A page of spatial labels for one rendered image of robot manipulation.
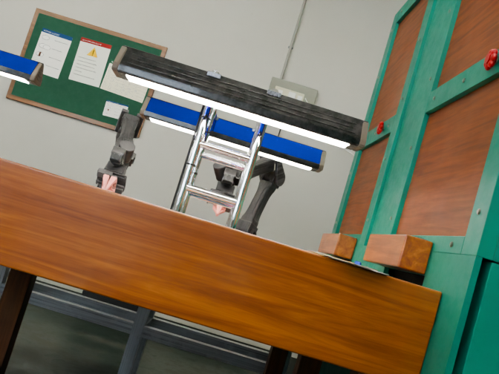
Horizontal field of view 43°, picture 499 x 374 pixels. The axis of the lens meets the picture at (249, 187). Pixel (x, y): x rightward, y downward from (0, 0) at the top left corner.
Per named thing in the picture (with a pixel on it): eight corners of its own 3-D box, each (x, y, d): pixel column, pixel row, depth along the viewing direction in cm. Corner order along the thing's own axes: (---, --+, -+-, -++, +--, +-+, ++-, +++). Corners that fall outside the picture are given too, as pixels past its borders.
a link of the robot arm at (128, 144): (139, 154, 217) (143, 134, 227) (115, 146, 215) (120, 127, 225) (129, 178, 224) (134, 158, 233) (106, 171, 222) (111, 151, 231)
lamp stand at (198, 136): (156, 243, 164) (206, 84, 168) (229, 266, 165) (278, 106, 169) (148, 245, 145) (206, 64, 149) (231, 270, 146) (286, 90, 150)
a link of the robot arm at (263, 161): (241, 171, 236) (286, 156, 260) (223, 167, 241) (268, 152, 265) (240, 202, 240) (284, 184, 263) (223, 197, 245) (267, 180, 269)
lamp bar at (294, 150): (141, 118, 209) (148, 98, 209) (318, 173, 211) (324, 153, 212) (138, 113, 201) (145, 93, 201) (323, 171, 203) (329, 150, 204)
